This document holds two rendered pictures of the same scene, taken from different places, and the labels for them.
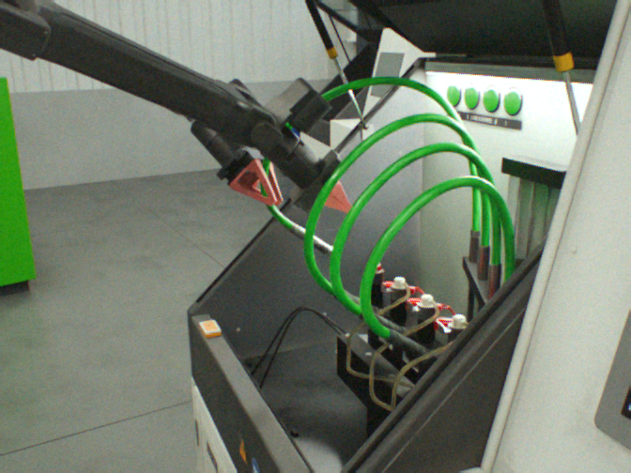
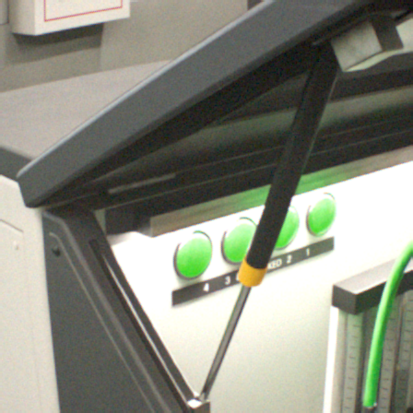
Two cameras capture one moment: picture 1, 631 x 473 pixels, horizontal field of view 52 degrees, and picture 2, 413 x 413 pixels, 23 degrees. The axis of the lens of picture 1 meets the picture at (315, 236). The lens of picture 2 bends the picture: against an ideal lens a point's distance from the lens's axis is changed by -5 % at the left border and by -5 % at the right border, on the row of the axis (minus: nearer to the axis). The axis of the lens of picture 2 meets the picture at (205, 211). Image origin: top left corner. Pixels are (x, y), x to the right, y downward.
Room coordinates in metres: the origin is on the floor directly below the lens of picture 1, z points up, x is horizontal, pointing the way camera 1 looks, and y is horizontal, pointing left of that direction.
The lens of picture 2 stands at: (1.60, 0.65, 1.76)
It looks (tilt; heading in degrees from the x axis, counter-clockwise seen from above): 19 degrees down; 252
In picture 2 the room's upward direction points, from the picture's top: straight up
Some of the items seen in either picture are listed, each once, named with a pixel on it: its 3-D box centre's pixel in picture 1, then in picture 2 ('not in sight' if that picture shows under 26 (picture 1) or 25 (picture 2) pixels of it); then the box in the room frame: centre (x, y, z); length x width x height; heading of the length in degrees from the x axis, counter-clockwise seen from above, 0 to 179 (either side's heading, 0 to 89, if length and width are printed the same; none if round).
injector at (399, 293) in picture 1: (392, 347); not in sight; (0.95, -0.12, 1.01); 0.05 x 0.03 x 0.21; 113
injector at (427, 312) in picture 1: (418, 369); not in sight; (0.87, -0.15, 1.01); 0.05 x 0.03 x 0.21; 113
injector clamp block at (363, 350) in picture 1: (407, 413); not in sight; (0.91, -0.15, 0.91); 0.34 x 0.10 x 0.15; 23
